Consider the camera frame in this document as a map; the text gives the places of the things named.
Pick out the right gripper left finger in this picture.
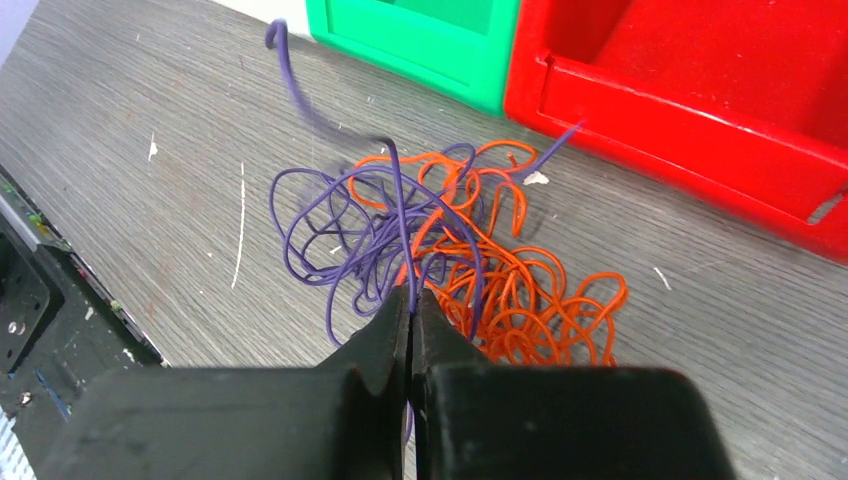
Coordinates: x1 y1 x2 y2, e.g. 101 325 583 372
36 287 410 479

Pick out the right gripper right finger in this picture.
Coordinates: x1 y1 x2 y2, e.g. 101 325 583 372
409 291 735 479

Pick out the green plastic bin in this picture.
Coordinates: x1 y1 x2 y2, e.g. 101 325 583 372
306 0 520 117

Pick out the white plastic bin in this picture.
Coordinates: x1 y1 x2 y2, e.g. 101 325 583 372
214 0 315 42

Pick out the red plastic bin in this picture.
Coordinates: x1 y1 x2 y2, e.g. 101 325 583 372
504 1 847 263

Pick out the orange cable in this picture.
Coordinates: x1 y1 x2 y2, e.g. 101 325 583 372
347 139 629 369

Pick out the purple cable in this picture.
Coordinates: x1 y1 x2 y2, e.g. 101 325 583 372
263 18 588 349

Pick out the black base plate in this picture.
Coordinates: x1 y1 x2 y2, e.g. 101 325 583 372
0 165 167 439

